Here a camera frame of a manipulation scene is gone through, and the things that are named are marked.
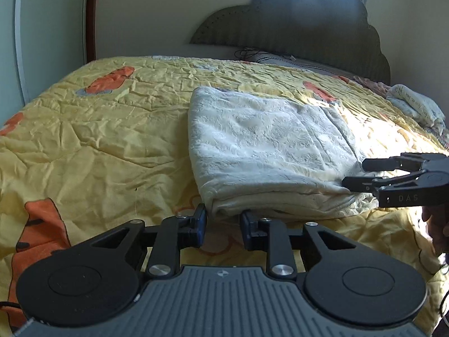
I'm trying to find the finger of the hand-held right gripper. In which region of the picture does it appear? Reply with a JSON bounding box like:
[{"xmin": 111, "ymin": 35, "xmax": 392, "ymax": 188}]
[
  {"xmin": 342, "ymin": 171, "xmax": 423, "ymax": 193},
  {"xmin": 362, "ymin": 153, "xmax": 427, "ymax": 173}
]

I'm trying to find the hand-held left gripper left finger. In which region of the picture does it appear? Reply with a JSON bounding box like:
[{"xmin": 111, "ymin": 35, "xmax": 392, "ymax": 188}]
[{"xmin": 93, "ymin": 203, "xmax": 208, "ymax": 279}]

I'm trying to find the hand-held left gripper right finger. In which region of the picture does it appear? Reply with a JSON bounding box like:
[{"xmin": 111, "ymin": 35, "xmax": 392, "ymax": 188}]
[{"xmin": 239, "ymin": 210, "xmax": 355, "ymax": 279}]

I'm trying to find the white textured towel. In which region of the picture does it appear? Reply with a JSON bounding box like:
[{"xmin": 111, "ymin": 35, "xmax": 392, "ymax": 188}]
[{"xmin": 187, "ymin": 86, "xmax": 383, "ymax": 222}]

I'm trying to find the person's right hand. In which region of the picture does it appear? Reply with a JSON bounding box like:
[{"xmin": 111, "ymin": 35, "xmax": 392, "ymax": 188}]
[{"xmin": 422, "ymin": 204, "xmax": 449, "ymax": 257}]

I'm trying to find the white printed pillow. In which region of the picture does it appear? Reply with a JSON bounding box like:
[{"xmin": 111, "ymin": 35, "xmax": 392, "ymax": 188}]
[{"xmin": 386, "ymin": 84, "xmax": 447, "ymax": 129}]

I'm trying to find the pink cloth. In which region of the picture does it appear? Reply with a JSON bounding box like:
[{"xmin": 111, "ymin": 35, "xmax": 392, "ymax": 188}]
[{"xmin": 352, "ymin": 75, "xmax": 391, "ymax": 95}]

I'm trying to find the grey pillow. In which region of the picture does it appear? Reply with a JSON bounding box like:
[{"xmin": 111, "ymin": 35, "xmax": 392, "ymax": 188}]
[{"xmin": 182, "ymin": 44, "xmax": 355, "ymax": 78}]

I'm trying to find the yellow printed blanket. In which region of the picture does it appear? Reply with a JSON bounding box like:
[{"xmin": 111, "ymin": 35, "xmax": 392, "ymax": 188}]
[{"xmin": 0, "ymin": 55, "xmax": 449, "ymax": 337}]

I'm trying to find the dark grey padded headboard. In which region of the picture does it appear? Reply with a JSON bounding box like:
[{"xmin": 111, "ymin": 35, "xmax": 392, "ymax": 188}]
[{"xmin": 189, "ymin": 0, "xmax": 391, "ymax": 85}]

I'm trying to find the white wardrobe with flower decals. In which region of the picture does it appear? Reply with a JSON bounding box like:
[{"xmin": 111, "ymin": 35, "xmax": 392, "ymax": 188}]
[{"xmin": 0, "ymin": 0, "xmax": 88, "ymax": 109}]

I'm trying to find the thin black charging cable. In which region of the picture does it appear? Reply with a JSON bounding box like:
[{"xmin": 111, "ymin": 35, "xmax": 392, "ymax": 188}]
[{"xmin": 234, "ymin": 47, "xmax": 269, "ymax": 61}]

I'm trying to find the brown wooden frame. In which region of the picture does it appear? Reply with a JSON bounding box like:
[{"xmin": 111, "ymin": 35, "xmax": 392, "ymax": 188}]
[{"xmin": 86, "ymin": 0, "xmax": 101, "ymax": 62}]

